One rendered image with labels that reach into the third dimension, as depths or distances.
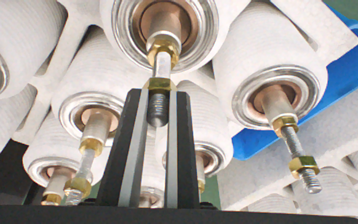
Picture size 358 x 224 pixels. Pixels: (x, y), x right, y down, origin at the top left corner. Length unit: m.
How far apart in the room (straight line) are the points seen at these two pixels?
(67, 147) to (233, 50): 0.21
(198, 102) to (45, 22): 0.18
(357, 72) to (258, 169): 0.25
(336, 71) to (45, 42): 0.43
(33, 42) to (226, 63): 0.17
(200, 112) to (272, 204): 0.33
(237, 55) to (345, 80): 0.28
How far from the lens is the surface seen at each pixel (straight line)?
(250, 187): 0.55
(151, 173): 0.34
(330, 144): 0.47
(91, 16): 0.27
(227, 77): 0.22
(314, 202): 0.50
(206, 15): 0.18
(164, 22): 0.16
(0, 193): 0.62
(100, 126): 0.23
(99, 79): 0.23
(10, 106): 0.34
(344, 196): 0.50
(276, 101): 0.22
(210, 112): 0.29
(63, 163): 0.32
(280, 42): 0.23
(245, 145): 0.55
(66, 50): 0.30
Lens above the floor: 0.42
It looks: 46 degrees down
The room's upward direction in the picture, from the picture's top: 180 degrees clockwise
